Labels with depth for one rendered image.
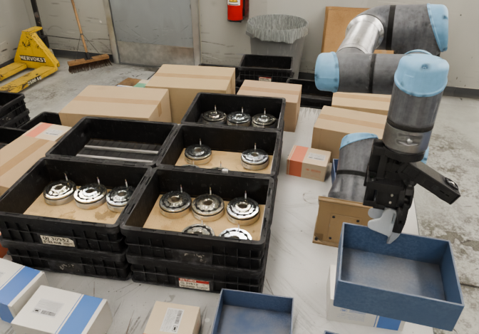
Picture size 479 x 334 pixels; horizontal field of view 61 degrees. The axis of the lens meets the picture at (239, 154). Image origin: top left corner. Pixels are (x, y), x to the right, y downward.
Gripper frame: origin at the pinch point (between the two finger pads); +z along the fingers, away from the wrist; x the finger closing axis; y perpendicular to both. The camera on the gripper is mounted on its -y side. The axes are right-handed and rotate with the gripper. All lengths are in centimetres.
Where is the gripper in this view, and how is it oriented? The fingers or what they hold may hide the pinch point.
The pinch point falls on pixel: (393, 237)
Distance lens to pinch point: 86.7
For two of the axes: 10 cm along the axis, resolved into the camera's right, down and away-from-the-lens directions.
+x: -2.8, 4.6, -8.4
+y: -9.6, -1.5, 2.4
